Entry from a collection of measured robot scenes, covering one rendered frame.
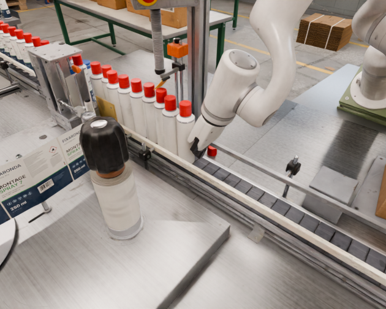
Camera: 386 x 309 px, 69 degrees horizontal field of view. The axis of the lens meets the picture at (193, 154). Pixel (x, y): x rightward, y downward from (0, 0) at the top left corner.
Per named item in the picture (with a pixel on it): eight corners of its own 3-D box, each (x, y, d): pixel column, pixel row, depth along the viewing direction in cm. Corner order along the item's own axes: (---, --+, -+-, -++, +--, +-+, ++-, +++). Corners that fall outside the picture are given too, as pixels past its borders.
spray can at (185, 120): (175, 164, 86) (171, 105, 73) (182, 153, 90) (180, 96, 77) (190, 168, 85) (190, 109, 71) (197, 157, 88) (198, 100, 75)
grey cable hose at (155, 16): (152, 73, 90) (145, 0, 77) (160, 70, 92) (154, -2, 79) (160, 76, 89) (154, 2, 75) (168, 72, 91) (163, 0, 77)
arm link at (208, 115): (219, 88, 70) (215, 97, 73) (196, 102, 65) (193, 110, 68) (244, 108, 68) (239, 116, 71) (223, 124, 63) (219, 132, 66)
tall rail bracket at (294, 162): (269, 208, 79) (280, 165, 69) (280, 193, 83) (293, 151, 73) (279, 214, 78) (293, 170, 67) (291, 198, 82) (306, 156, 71)
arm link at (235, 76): (246, 111, 68) (217, 88, 70) (272, 66, 58) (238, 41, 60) (227, 126, 63) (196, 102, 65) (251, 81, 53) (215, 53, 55)
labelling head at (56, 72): (52, 120, 104) (26, 51, 88) (83, 106, 112) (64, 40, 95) (73, 134, 97) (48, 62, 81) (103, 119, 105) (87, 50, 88)
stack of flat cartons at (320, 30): (295, 41, 432) (299, 19, 411) (309, 34, 463) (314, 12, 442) (337, 51, 400) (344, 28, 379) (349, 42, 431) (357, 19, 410)
